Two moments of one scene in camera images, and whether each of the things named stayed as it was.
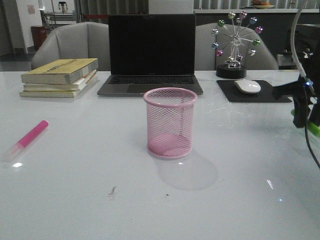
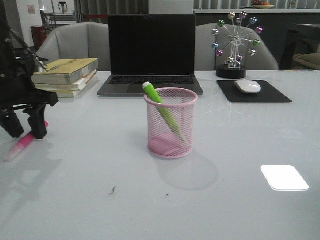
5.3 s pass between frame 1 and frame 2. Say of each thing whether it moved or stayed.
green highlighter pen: moved
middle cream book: stayed
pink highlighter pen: stayed
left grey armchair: stayed
